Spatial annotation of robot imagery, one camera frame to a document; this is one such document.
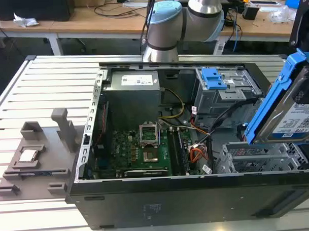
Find metal disk bay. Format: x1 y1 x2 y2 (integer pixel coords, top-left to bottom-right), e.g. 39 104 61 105
215 139 309 175

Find silver CPU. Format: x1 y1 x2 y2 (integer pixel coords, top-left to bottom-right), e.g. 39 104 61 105
18 148 41 163

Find CPU socket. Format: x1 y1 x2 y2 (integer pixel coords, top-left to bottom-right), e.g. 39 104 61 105
142 149 160 164

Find wooden desk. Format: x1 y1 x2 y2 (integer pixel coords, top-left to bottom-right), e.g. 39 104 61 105
0 0 304 53

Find black open PC case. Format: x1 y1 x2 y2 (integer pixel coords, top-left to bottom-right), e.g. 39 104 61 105
60 54 309 231

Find orange wire bundle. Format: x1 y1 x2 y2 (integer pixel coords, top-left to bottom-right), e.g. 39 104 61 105
189 146 210 164

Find hard disk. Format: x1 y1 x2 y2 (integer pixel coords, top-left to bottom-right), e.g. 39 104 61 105
242 48 309 146

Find black RAM slots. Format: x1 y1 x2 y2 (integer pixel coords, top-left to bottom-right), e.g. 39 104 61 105
166 128 191 177

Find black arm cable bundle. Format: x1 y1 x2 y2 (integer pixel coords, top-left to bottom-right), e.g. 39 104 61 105
139 0 160 55

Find crumpled white paper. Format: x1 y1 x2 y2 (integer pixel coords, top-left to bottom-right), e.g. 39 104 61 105
12 12 40 29

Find grey parts rack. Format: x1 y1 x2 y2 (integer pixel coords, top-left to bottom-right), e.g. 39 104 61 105
0 107 82 202

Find blue cardboard box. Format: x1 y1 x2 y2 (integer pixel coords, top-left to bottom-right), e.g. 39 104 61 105
284 0 302 9

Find small black device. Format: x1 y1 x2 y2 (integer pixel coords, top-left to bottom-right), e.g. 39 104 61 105
241 5 260 21

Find black disk power wire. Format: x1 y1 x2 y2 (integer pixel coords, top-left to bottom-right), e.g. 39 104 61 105
206 98 261 138

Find grey power supply unit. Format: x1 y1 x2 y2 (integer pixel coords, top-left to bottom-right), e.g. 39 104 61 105
101 69 162 120

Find blue plastic cage latch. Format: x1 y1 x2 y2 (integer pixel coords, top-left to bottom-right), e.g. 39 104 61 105
200 66 228 91

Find clear plastic bag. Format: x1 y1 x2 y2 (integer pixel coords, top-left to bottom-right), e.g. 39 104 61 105
269 4 297 25

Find black box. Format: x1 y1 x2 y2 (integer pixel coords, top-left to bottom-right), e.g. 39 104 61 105
0 0 76 25

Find red disk data wire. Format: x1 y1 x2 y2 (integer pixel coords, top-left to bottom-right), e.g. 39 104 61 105
236 125 248 142

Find green motherboard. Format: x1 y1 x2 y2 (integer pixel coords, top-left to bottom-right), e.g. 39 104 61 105
92 126 199 179

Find metal socket cover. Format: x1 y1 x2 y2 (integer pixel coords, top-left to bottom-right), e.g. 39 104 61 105
139 122 161 147

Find yellow and black power wire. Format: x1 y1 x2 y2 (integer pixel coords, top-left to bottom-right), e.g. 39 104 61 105
158 87 186 121

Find metal drive cage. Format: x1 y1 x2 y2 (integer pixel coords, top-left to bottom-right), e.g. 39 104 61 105
192 65 265 130

